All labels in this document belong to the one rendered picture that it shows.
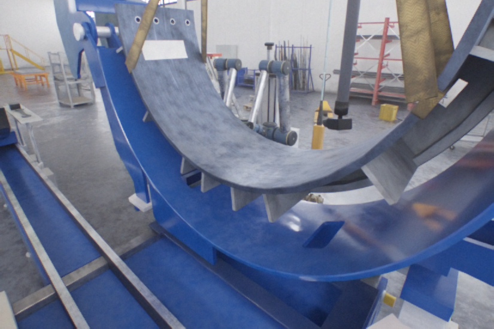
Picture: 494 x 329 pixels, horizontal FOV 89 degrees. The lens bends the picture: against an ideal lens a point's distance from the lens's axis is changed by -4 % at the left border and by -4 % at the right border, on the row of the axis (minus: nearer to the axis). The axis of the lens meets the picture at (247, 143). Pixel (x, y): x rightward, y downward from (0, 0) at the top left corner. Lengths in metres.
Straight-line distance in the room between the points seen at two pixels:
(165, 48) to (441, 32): 1.82
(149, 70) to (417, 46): 1.75
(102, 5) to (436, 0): 2.34
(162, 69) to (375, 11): 10.68
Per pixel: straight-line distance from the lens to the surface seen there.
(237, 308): 1.94
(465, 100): 1.39
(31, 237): 2.73
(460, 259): 1.56
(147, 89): 2.08
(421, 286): 1.77
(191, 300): 2.00
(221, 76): 3.59
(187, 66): 2.36
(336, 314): 1.86
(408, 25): 0.99
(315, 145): 2.26
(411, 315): 1.74
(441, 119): 1.41
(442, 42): 1.55
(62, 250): 2.64
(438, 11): 1.53
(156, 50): 2.27
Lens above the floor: 2.12
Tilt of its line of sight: 21 degrees down
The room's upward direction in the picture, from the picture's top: straight up
